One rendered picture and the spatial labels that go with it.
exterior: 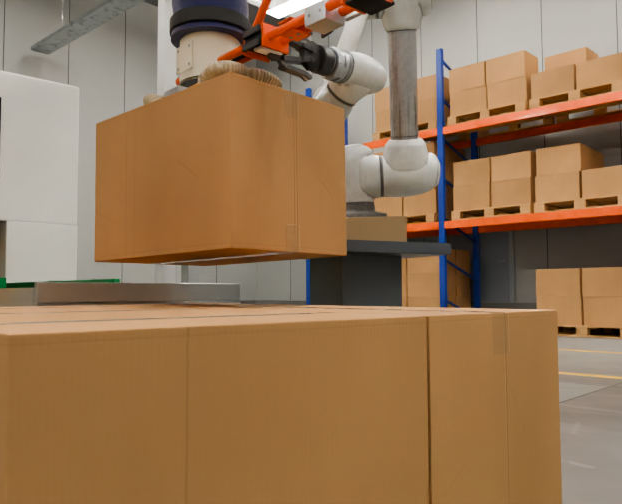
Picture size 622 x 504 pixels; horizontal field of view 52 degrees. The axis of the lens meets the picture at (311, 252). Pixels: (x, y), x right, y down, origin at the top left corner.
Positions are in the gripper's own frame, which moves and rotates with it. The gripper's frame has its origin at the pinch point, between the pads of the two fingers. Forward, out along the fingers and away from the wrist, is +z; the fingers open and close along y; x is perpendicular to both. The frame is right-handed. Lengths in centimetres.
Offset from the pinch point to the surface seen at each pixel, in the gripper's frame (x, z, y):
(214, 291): 62, -26, 62
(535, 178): 311, -693, -92
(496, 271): 443, -805, 26
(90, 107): 983, -360, -272
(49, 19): 976, -282, -409
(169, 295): 62, -8, 63
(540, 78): 300, -693, -226
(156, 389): -64, 64, 73
